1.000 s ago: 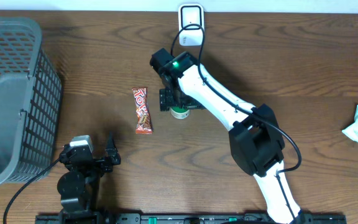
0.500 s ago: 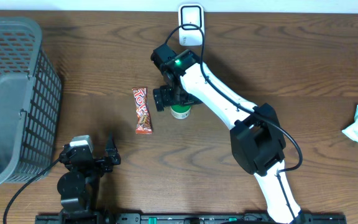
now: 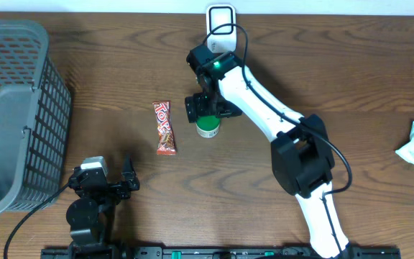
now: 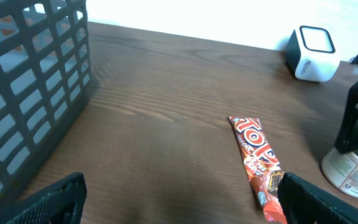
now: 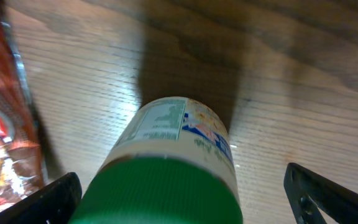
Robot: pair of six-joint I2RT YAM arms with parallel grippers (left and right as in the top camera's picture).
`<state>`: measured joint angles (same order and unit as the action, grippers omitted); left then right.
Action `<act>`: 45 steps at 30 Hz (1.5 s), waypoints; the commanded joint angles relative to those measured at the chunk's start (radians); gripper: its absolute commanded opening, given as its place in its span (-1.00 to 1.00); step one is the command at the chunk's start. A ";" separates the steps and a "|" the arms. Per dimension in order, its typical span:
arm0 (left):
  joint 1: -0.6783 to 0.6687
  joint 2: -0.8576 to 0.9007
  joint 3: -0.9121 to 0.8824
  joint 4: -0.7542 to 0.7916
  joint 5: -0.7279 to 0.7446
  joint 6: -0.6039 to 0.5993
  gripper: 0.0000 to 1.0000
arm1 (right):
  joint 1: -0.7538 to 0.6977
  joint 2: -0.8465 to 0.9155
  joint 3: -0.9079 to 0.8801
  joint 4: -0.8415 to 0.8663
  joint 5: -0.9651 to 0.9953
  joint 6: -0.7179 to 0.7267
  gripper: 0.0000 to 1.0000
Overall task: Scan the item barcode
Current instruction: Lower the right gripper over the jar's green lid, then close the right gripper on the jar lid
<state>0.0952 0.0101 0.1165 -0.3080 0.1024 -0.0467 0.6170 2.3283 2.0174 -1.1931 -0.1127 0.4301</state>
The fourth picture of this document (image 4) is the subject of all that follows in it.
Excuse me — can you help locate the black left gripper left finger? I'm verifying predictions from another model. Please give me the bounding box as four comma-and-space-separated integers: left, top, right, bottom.
0, 172, 87, 224

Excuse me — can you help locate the green lid jar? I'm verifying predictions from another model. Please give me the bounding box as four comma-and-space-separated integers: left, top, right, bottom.
321, 118, 358, 199

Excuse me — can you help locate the grey plastic mesh basket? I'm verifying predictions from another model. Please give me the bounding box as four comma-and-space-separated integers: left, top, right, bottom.
0, 0, 91, 210

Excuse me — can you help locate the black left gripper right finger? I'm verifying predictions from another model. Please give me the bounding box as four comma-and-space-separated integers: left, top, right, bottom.
278, 172, 358, 224

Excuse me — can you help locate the white barcode scanner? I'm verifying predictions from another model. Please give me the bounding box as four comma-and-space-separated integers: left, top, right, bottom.
285, 26, 340, 83

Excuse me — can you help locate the red Top chocolate bar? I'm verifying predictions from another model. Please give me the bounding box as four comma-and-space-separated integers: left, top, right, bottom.
229, 116, 287, 223

